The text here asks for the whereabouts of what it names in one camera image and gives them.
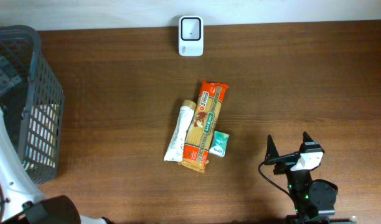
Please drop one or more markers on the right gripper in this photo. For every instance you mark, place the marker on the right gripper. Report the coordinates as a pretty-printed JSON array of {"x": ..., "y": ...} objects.
[{"x": 286, "y": 167}]

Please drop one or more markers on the small teal gum packet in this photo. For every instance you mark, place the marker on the small teal gum packet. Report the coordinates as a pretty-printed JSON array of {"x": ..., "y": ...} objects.
[{"x": 219, "y": 144}]

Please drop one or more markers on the orange spaghetti packet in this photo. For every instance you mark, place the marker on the orange spaghetti packet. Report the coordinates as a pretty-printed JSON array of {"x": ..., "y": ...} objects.
[{"x": 201, "y": 130}]

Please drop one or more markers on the white tube pouch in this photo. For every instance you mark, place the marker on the white tube pouch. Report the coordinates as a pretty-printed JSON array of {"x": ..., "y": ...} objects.
[{"x": 175, "y": 148}]

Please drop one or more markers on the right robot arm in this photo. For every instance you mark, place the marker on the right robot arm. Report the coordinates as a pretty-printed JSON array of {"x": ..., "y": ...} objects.
[{"x": 313, "y": 200}]

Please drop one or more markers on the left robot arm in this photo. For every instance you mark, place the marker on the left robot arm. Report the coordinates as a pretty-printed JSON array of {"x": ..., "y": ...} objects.
[{"x": 21, "y": 201}]

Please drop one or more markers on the white barcode scanner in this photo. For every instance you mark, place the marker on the white barcode scanner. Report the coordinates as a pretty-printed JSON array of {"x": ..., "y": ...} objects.
[{"x": 191, "y": 36}]

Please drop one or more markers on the grey plastic basket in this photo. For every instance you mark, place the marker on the grey plastic basket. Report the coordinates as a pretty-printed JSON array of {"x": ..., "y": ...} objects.
[{"x": 32, "y": 101}]

